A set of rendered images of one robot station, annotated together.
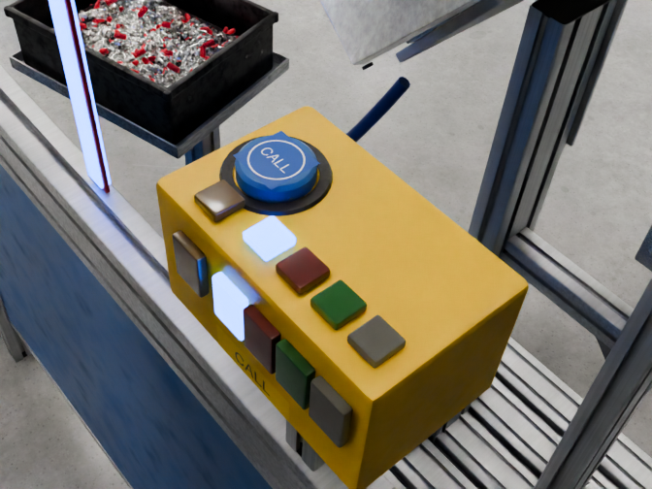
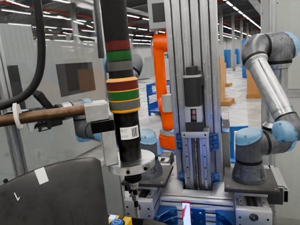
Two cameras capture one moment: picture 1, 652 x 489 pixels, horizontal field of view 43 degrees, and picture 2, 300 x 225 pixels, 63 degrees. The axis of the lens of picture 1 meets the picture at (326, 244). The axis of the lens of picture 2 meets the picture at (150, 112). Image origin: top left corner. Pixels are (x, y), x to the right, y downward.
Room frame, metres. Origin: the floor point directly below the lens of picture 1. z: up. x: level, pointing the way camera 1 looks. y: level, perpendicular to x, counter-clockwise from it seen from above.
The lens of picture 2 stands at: (1.04, -0.18, 1.61)
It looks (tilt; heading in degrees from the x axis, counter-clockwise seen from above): 11 degrees down; 153
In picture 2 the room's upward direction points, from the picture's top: 5 degrees counter-clockwise
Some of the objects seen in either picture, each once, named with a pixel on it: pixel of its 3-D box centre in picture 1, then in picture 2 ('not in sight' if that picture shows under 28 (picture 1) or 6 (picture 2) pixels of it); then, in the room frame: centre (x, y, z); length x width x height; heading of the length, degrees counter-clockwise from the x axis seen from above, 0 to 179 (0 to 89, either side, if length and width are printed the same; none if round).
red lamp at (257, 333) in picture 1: (261, 340); not in sight; (0.21, 0.03, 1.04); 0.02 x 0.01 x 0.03; 44
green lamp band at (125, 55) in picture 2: not in sight; (119, 56); (0.72, -0.06, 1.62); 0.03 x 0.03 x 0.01
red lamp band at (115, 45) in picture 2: not in sight; (118, 46); (0.72, -0.06, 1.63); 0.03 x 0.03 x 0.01
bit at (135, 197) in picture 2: not in sight; (135, 201); (0.72, -0.06, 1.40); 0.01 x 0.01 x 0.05
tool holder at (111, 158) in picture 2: not in sight; (121, 134); (0.72, -0.07, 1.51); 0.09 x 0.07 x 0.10; 79
